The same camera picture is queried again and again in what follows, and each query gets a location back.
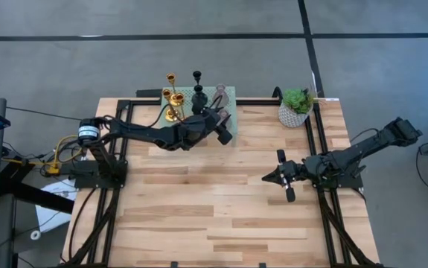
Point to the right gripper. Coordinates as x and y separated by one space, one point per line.
293 171

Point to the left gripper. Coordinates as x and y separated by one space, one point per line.
198 130

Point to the slim black candlestick holder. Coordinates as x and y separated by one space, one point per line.
198 89
197 77

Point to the slim gold candlestick holder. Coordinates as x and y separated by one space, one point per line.
171 116
176 99

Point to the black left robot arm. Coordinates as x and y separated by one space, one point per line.
143 133

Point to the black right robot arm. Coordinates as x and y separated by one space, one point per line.
366 145

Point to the green perforated metal shelf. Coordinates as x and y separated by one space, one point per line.
188 92

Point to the succulent in white patterned pot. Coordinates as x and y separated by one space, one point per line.
292 117

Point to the black flat plate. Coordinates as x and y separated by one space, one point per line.
148 93

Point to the black desk support beam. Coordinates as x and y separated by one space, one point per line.
42 199

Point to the white paper sheet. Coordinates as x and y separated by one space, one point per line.
50 219

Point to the white tape roll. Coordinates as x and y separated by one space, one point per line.
31 235

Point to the black aluminium frame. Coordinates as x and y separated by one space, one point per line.
258 101

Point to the black table-edge bracket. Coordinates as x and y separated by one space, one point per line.
174 265
262 265

